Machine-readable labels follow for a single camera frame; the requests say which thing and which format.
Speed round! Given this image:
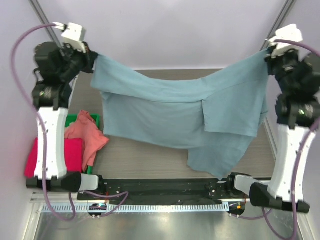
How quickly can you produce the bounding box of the blue t shirt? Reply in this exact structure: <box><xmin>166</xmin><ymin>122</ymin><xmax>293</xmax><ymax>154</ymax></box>
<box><xmin>91</xmin><ymin>51</ymin><xmax>269</xmax><ymax>178</ymax></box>

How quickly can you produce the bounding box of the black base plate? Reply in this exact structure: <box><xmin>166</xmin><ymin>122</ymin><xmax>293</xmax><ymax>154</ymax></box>
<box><xmin>93</xmin><ymin>178</ymin><xmax>247</xmax><ymax>200</ymax></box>

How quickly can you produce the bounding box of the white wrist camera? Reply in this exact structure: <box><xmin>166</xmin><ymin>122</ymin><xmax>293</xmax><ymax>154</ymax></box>
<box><xmin>267</xmin><ymin>24</ymin><xmax>303</xmax><ymax>58</ymax></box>
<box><xmin>53</xmin><ymin>22</ymin><xmax>87</xmax><ymax>53</ymax></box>

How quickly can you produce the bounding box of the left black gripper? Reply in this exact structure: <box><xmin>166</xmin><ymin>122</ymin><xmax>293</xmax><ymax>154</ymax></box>
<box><xmin>60</xmin><ymin>41</ymin><xmax>99</xmax><ymax>82</ymax></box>

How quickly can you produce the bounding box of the magenta t shirt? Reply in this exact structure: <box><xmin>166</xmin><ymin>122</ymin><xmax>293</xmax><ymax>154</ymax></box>
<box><xmin>24</xmin><ymin>138</ymin><xmax>83</xmax><ymax>178</ymax></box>

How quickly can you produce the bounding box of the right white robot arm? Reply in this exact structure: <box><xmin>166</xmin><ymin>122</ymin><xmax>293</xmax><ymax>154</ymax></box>
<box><xmin>225</xmin><ymin>49</ymin><xmax>320</xmax><ymax>214</ymax></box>

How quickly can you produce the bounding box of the green plastic bin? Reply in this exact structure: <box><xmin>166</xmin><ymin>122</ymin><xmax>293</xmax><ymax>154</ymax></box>
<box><xmin>65</xmin><ymin>113</ymin><xmax>101</xmax><ymax>176</ymax></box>

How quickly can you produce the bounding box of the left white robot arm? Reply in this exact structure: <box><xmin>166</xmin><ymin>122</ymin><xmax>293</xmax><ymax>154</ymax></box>
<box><xmin>26</xmin><ymin>42</ymin><xmax>106</xmax><ymax>200</ymax></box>

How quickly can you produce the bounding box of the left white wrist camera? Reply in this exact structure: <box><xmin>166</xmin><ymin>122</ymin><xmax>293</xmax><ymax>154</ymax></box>
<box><xmin>53</xmin><ymin>22</ymin><xmax>87</xmax><ymax>53</ymax></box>

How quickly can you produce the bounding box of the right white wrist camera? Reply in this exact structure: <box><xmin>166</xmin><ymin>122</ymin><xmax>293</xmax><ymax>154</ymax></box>
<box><xmin>267</xmin><ymin>24</ymin><xmax>303</xmax><ymax>58</ymax></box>

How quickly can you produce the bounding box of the white slotted cable duct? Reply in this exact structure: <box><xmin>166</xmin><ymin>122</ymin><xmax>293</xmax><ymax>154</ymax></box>
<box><xmin>41</xmin><ymin>202</ymin><xmax>230</xmax><ymax>213</ymax></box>

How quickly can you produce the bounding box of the salmon pink t shirt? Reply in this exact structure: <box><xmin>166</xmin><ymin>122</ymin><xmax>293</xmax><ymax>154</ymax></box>
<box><xmin>64</xmin><ymin>109</ymin><xmax>110</xmax><ymax>171</ymax></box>

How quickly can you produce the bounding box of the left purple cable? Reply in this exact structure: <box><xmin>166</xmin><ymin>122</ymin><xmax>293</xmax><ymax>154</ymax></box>
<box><xmin>9</xmin><ymin>23</ymin><xmax>129</xmax><ymax>221</ymax></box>

